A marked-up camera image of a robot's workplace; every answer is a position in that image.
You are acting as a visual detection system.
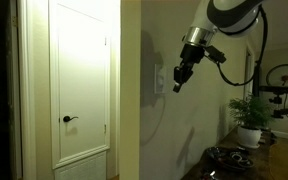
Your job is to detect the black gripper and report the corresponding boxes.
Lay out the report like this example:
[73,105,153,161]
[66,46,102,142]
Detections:
[172,43,207,94]

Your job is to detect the white wall light switch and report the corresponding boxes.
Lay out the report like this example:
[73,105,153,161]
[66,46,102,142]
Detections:
[153,63,168,95]

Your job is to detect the green potted fern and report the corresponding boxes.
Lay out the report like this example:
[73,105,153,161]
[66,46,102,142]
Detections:
[228,94,276,132]

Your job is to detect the white ceramic plant pot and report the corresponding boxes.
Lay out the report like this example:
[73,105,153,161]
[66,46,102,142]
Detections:
[237,125,263,150]

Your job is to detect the black oval tray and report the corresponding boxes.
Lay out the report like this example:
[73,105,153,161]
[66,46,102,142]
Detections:
[206,146,255,172]

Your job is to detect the dark round object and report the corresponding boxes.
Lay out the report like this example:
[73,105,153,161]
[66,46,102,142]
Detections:
[229,151,254,168]

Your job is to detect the red bicycle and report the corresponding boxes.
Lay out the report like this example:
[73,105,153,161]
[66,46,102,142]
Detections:
[265,49,288,88]

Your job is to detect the metal keys bunch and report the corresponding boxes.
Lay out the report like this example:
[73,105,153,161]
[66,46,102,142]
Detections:
[199,169,219,180]

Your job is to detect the white closet door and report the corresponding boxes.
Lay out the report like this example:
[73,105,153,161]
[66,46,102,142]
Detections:
[48,0,112,170]

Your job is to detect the white vent grille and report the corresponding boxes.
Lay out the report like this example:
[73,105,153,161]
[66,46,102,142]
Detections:
[53,151,108,180]

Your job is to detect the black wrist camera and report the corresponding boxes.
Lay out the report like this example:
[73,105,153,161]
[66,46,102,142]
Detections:
[205,45,228,65]

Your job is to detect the black bar stereo camera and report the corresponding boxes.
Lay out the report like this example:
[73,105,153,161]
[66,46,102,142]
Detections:
[258,85,288,96]

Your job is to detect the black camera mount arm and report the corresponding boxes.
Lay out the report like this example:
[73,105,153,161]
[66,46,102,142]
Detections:
[252,62,288,120]

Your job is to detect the dark lever door handle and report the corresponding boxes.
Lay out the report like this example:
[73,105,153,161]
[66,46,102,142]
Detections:
[62,114,80,124]

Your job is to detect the white closet door frame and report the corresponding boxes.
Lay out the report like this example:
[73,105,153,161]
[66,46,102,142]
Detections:
[16,0,122,180]

